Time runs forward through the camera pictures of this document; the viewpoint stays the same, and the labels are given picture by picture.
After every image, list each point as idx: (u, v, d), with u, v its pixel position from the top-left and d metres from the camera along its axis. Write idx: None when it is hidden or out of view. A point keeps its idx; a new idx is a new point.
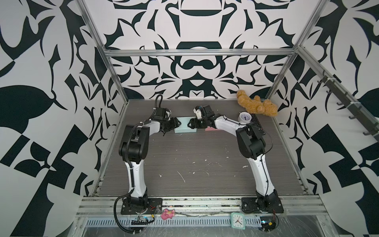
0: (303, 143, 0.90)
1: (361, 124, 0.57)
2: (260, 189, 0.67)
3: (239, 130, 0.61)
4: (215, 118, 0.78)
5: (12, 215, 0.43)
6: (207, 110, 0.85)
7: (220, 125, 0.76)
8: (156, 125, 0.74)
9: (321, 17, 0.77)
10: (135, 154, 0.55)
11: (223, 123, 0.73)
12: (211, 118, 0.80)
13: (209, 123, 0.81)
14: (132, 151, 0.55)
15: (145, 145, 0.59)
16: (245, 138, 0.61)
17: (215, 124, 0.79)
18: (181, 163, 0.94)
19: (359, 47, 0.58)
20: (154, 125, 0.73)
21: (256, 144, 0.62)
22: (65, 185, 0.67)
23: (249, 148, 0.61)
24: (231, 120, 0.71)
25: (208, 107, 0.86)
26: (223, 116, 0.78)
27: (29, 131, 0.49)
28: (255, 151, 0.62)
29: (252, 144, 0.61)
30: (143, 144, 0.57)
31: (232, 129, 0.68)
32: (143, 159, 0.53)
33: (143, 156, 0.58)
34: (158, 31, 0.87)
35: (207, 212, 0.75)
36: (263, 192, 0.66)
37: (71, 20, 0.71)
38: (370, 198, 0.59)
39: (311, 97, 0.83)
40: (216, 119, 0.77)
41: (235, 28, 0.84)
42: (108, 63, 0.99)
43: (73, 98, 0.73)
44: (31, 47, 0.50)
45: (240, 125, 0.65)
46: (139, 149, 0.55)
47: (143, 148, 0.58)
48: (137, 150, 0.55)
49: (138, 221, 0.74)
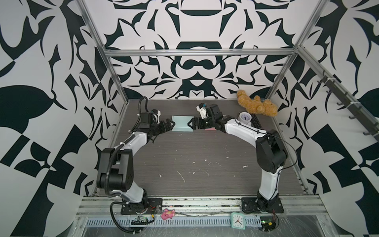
0: (302, 143, 0.91)
1: (361, 124, 0.57)
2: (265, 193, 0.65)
3: (259, 140, 0.52)
4: (226, 121, 0.68)
5: (13, 215, 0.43)
6: (215, 111, 0.73)
7: (232, 131, 0.66)
8: (141, 139, 0.64)
9: (321, 17, 0.77)
10: (118, 184, 0.45)
11: (237, 129, 0.63)
12: (220, 121, 0.70)
13: (218, 128, 0.71)
14: (114, 182, 0.45)
15: (130, 172, 0.50)
16: (267, 149, 0.51)
17: (225, 128, 0.69)
18: (181, 163, 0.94)
19: (360, 47, 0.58)
20: (140, 138, 0.63)
21: (279, 156, 0.53)
22: (65, 185, 0.67)
23: (272, 161, 0.51)
24: (245, 125, 0.62)
25: (215, 107, 0.73)
26: (235, 120, 0.67)
27: (30, 131, 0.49)
28: (278, 164, 0.52)
29: (274, 156, 0.51)
30: (125, 172, 0.46)
31: (246, 136, 0.59)
32: (128, 189, 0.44)
33: (127, 187, 0.48)
34: (158, 31, 0.87)
35: (207, 212, 0.75)
36: (268, 198, 0.64)
37: (71, 19, 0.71)
38: (370, 198, 0.59)
39: (311, 97, 0.83)
40: (227, 123, 0.67)
41: (235, 28, 0.84)
42: (108, 63, 0.99)
43: (73, 99, 0.73)
44: (31, 47, 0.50)
45: (260, 133, 0.56)
46: (122, 178, 0.46)
47: (127, 177, 0.48)
48: (120, 180, 0.46)
49: (138, 221, 0.74)
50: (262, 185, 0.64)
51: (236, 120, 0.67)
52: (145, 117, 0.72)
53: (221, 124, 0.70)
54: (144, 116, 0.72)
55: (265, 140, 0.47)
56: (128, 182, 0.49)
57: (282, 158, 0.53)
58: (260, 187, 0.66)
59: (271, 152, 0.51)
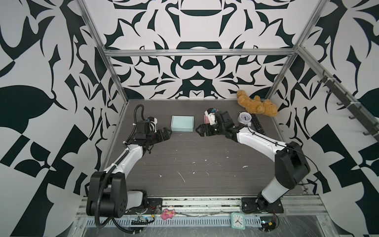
0: (303, 143, 0.90)
1: (361, 124, 0.57)
2: (268, 196, 0.64)
3: (279, 155, 0.47)
4: (238, 131, 0.63)
5: (13, 214, 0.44)
6: (225, 118, 0.68)
7: (245, 140, 0.61)
8: (134, 155, 0.58)
9: (321, 17, 0.77)
10: (109, 211, 0.42)
11: (251, 139, 0.58)
12: (231, 130, 0.65)
13: (229, 136, 0.66)
14: (105, 209, 0.42)
15: (123, 197, 0.46)
16: (288, 163, 0.46)
17: (238, 137, 0.63)
18: (181, 163, 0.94)
19: (360, 47, 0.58)
20: (134, 153, 0.58)
21: (300, 171, 0.48)
22: (65, 185, 0.67)
23: (293, 177, 0.46)
24: (260, 135, 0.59)
25: (226, 115, 0.68)
26: (249, 130, 0.61)
27: (30, 131, 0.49)
28: (298, 178, 0.47)
29: (294, 170, 0.46)
30: (117, 197, 0.42)
31: (263, 146, 0.54)
32: (121, 214, 0.45)
33: (119, 214, 0.44)
34: (158, 31, 0.87)
35: (207, 212, 0.75)
36: (271, 201, 0.64)
37: (71, 19, 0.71)
38: (370, 198, 0.59)
39: (311, 97, 0.83)
40: (240, 132, 0.62)
41: (235, 28, 0.84)
42: (108, 63, 0.99)
43: (73, 99, 0.73)
44: (31, 47, 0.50)
45: (280, 145, 0.51)
46: (114, 205, 0.42)
47: (119, 204, 0.44)
48: (111, 206, 0.42)
49: (138, 221, 0.74)
50: (268, 190, 0.62)
51: (250, 129, 0.62)
52: (141, 127, 0.68)
53: (232, 132, 0.65)
54: (140, 125, 0.67)
55: (285, 153, 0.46)
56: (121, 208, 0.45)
57: (304, 171, 0.48)
58: (265, 188, 0.64)
59: (291, 166, 0.46)
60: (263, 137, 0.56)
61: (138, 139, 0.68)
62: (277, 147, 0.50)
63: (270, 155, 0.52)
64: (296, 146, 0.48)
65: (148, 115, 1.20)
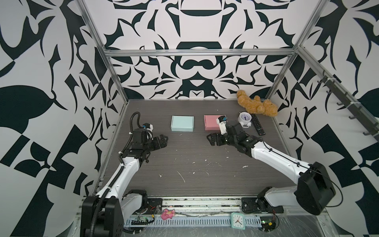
0: (303, 143, 0.90)
1: (361, 124, 0.57)
2: (271, 200, 0.63)
3: (304, 179, 0.43)
4: (252, 144, 0.60)
5: (14, 214, 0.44)
6: (238, 130, 0.63)
7: (261, 157, 0.57)
8: (131, 172, 0.55)
9: (321, 17, 0.77)
10: None
11: (268, 156, 0.54)
12: (244, 143, 0.61)
13: (242, 150, 0.62)
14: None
15: (119, 220, 0.44)
16: (314, 187, 0.42)
17: (252, 152, 0.59)
18: (181, 163, 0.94)
19: (360, 47, 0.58)
20: (130, 170, 0.55)
21: (325, 195, 0.44)
22: (65, 185, 0.67)
23: (319, 202, 0.42)
24: (278, 152, 0.54)
25: (238, 126, 0.63)
26: (265, 146, 0.57)
27: (30, 130, 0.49)
28: (325, 204, 0.43)
29: (321, 196, 0.44)
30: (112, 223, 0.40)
31: (282, 166, 0.50)
32: None
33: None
34: (158, 31, 0.87)
35: (207, 212, 0.75)
36: (273, 205, 0.63)
37: (71, 19, 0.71)
38: (370, 198, 0.59)
39: (311, 97, 0.83)
40: (255, 147, 0.58)
41: (235, 28, 0.84)
42: (108, 63, 0.99)
43: (73, 99, 0.73)
44: (31, 47, 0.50)
45: (302, 167, 0.47)
46: (109, 231, 0.40)
47: (116, 229, 0.42)
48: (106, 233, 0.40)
49: (138, 221, 0.74)
50: (275, 195, 0.60)
51: (266, 144, 0.58)
52: (138, 136, 0.64)
53: (245, 145, 0.61)
54: (136, 134, 0.64)
55: (309, 176, 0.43)
56: (117, 233, 0.43)
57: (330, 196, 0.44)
58: (270, 192, 0.64)
59: (317, 190, 0.42)
60: (283, 155, 0.52)
61: (135, 150, 0.62)
62: (299, 168, 0.46)
63: (291, 176, 0.47)
64: (321, 167, 0.45)
65: (148, 115, 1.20)
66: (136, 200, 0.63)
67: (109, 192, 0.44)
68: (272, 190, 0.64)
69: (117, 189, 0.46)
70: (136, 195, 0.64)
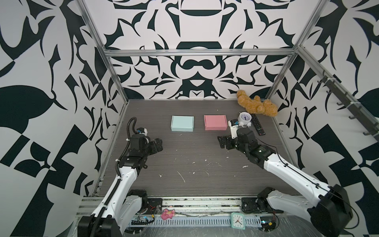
0: (302, 143, 0.91)
1: (361, 124, 0.57)
2: (273, 203, 0.63)
3: (322, 203, 0.41)
4: (266, 157, 0.56)
5: (14, 214, 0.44)
6: (250, 138, 0.60)
7: (275, 171, 0.54)
8: (128, 183, 0.53)
9: (321, 17, 0.77)
10: None
11: (284, 173, 0.51)
12: (256, 154, 0.58)
13: (253, 161, 0.59)
14: None
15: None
16: (335, 214, 0.40)
17: (265, 165, 0.56)
18: (181, 163, 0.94)
19: (360, 47, 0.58)
20: (128, 181, 0.53)
21: (345, 220, 0.42)
22: (65, 185, 0.67)
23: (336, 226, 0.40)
24: (293, 169, 0.51)
25: (251, 135, 0.59)
26: (280, 160, 0.54)
27: (30, 130, 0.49)
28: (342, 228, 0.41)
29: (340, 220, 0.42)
30: None
31: (299, 185, 0.47)
32: None
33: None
34: (158, 31, 0.87)
35: (207, 212, 0.75)
36: (273, 207, 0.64)
37: (71, 19, 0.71)
38: (370, 198, 0.59)
39: (311, 97, 0.83)
40: (270, 161, 0.55)
41: (235, 28, 0.84)
42: (108, 63, 0.99)
43: (73, 98, 0.73)
44: (31, 47, 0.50)
45: (322, 189, 0.44)
46: None
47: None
48: None
49: (138, 221, 0.74)
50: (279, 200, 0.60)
51: (282, 159, 0.54)
52: (135, 142, 0.62)
53: (257, 156, 0.58)
54: (134, 140, 0.62)
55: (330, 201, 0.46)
56: None
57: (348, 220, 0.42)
58: (275, 196, 0.62)
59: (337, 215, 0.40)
60: (300, 173, 0.49)
61: (132, 158, 0.60)
62: (319, 190, 0.44)
63: (308, 197, 0.45)
64: (341, 190, 0.42)
65: (148, 115, 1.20)
66: (135, 203, 0.62)
67: (106, 211, 0.43)
68: (278, 194, 0.63)
69: (114, 206, 0.44)
70: (136, 197, 0.64)
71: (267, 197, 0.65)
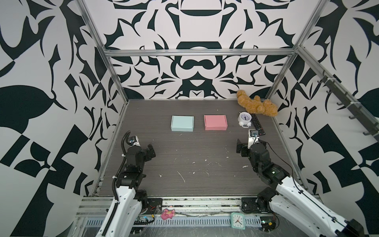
0: (302, 142, 0.91)
1: (361, 124, 0.57)
2: (274, 208, 0.63)
3: None
4: (280, 180, 0.55)
5: (14, 214, 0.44)
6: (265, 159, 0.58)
7: (288, 195, 0.53)
8: (126, 205, 0.53)
9: (321, 17, 0.77)
10: None
11: (297, 199, 0.50)
12: (269, 174, 0.57)
13: (266, 181, 0.58)
14: None
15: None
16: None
17: (278, 188, 0.55)
18: (181, 163, 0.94)
19: (360, 47, 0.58)
20: (126, 202, 0.52)
21: None
22: (65, 185, 0.67)
23: None
24: (309, 196, 0.50)
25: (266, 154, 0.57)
26: (294, 184, 0.53)
27: (30, 130, 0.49)
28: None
29: None
30: None
31: (313, 215, 0.47)
32: None
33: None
34: (158, 31, 0.87)
35: (207, 212, 0.75)
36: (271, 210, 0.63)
37: (71, 19, 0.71)
38: (370, 198, 0.59)
39: (311, 97, 0.83)
40: (284, 185, 0.54)
41: (235, 28, 0.84)
42: (108, 63, 0.99)
43: (73, 99, 0.73)
44: (31, 47, 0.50)
45: (339, 223, 0.43)
46: None
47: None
48: None
49: (138, 221, 0.74)
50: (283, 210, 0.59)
51: (296, 183, 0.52)
52: (132, 158, 0.60)
53: (270, 177, 0.57)
54: (130, 156, 0.59)
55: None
56: None
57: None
58: (278, 203, 0.62)
59: None
60: (315, 202, 0.48)
61: (130, 174, 0.59)
62: (335, 224, 0.43)
63: (323, 228, 0.45)
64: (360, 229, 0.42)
65: (148, 115, 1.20)
66: (135, 210, 0.62)
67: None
68: (282, 202, 0.62)
69: (112, 234, 0.44)
70: (135, 202, 0.64)
71: (269, 201, 0.65)
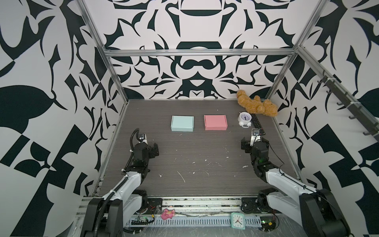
0: (302, 143, 0.91)
1: (361, 124, 0.57)
2: (272, 202, 0.63)
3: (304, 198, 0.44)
4: (268, 170, 0.63)
5: (14, 214, 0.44)
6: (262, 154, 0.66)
7: (276, 182, 0.59)
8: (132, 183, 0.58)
9: (321, 17, 0.77)
10: None
11: (279, 179, 0.56)
12: (261, 168, 0.65)
13: (258, 174, 0.66)
14: None
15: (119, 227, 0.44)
16: (317, 209, 0.43)
17: (266, 176, 0.63)
18: (180, 163, 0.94)
19: (360, 47, 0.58)
20: (133, 181, 0.58)
21: (334, 226, 0.41)
22: (65, 185, 0.67)
23: (322, 230, 0.41)
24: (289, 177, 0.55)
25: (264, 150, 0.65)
26: (279, 170, 0.61)
27: (30, 130, 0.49)
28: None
29: (326, 225, 0.41)
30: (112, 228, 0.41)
31: (289, 188, 0.52)
32: None
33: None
34: (158, 31, 0.87)
35: (207, 212, 0.75)
36: (270, 206, 0.64)
37: (71, 19, 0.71)
38: (370, 198, 0.59)
39: (311, 97, 0.83)
40: (269, 172, 0.62)
41: (235, 28, 0.84)
42: (108, 63, 0.99)
43: (73, 98, 0.73)
44: (31, 47, 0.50)
45: (308, 189, 0.47)
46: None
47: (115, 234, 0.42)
48: None
49: (138, 221, 0.74)
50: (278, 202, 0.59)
51: (280, 170, 0.62)
52: (139, 153, 0.67)
53: (262, 171, 0.65)
54: (137, 152, 0.66)
55: (312, 198, 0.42)
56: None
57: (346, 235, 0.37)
58: (274, 196, 0.63)
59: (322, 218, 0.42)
60: (292, 179, 0.53)
61: (137, 167, 0.66)
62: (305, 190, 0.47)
63: (295, 197, 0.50)
64: (329, 194, 0.44)
65: (148, 115, 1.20)
66: (135, 201, 0.62)
67: (114, 196, 0.46)
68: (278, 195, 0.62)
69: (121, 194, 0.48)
70: (136, 196, 0.64)
71: (268, 196, 0.65)
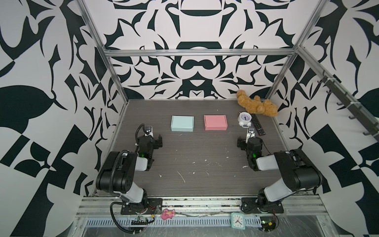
0: (303, 143, 0.90)
1: (361, 124, 0.57)
2: (269, 193, 0.64)
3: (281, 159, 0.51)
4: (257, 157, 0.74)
5: (14, 214, 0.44)
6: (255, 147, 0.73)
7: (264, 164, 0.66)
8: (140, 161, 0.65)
9: (321, 17, 0.77)
10: (117, 185, 0.45)
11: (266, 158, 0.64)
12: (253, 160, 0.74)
13: (251, 166, 0.73)
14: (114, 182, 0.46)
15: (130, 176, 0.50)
16: (291, 164, 0.49)
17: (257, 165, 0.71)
18: (180, 163, 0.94)
19: (360, 47, 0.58)
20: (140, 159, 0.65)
21: (306, 175, 0.47)
22: (65, 185, 0.67)
23: (296, 177, 0.46)
24: None
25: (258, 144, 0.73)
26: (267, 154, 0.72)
27: (30, 130, 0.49)
28: (306, 184, 0.46)
29: (299, 174, 0.47)
30: (126, 173, 0.47)
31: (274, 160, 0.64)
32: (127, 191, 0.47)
33: (126, 188, 0.47)
34: (158, 31, 0.87)
35: (207, 212, 0.75)
36: (269, 199, 0.64)
37: (71, 19, 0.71)
38: (370, 198, 0.59)
39: (311, 97, 0.83)
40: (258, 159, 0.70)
41: (235, 28, 0.84)
42: (108, 63, 0.99)
43: (73, 98, 0.73)
44: (32, 46, 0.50)
45: None
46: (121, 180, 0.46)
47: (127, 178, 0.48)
48: (119, 181, 0.46)
49: (138, 221, 0.74)
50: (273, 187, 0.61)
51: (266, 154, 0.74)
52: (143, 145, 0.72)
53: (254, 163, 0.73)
54: (141, 143, 0.72)
55: (287, 157, 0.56)
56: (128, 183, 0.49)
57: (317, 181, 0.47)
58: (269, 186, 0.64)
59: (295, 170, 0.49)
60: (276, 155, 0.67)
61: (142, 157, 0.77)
62: None
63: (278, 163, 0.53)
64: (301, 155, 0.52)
65: (148, 115, 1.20)
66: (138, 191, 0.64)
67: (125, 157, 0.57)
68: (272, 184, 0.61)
69: None
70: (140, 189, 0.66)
71: (266, 190, 0.66)
